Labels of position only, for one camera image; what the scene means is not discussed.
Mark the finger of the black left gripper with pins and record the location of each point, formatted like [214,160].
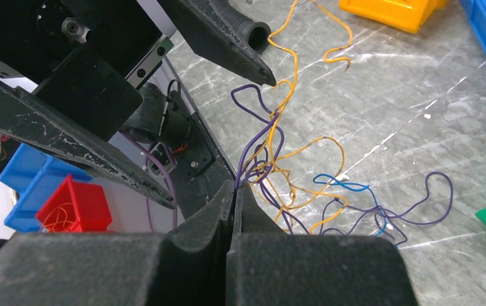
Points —
[218,32]

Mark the small blue storage bin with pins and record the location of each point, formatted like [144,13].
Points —
[34,175]

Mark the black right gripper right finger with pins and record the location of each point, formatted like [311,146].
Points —
[247,215]

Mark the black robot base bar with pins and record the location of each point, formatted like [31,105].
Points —
[169,122]

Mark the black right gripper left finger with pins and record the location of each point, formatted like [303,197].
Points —
[201,229]

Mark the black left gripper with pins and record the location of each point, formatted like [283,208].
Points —
[88,60]

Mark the red plastic bin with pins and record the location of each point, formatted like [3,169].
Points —
[75,207]

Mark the orange plastic bin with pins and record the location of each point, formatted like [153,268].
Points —
[406,15]

